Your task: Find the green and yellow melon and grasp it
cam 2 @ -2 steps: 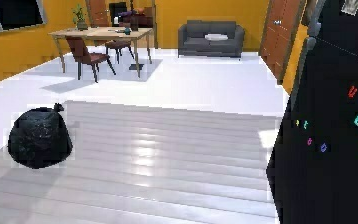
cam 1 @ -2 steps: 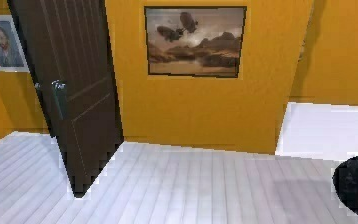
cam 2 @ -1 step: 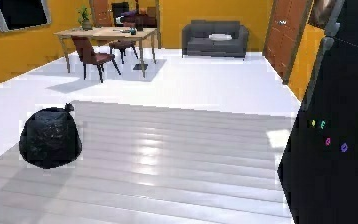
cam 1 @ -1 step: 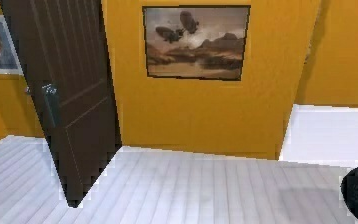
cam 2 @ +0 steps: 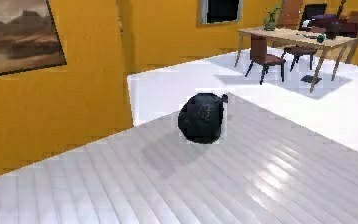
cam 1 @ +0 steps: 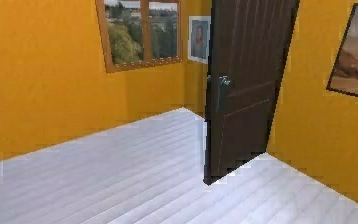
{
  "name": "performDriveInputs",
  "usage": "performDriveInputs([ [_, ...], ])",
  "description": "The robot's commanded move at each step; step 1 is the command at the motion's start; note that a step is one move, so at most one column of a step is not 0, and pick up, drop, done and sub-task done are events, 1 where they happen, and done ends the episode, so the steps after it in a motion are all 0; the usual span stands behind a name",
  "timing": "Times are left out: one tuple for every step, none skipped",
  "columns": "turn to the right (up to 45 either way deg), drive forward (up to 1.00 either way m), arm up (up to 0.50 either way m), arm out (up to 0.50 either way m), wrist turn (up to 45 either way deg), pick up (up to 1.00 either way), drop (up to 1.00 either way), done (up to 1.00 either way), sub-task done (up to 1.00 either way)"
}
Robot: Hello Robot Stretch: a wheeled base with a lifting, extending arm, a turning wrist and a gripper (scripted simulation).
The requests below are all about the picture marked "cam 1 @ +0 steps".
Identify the brown framed window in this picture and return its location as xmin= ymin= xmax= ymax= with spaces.
xmin=95 ymin=0 xmax=184 ymax=74

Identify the white framed portrait picture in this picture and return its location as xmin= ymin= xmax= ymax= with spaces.
xmin=187 ymin=15 xmax=212 ymax=65

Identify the black framed landscape picture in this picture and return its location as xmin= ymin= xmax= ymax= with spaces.
xmin=325 ymin=2 xmax=358 ymax=101

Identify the dark brown room door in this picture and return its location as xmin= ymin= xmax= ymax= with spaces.
xmin=203 ymin=0 xmax=301 ymax=186

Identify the grey door handle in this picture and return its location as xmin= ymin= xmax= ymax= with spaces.
xmin=207 ymin=75 xmax=232 ymax=114

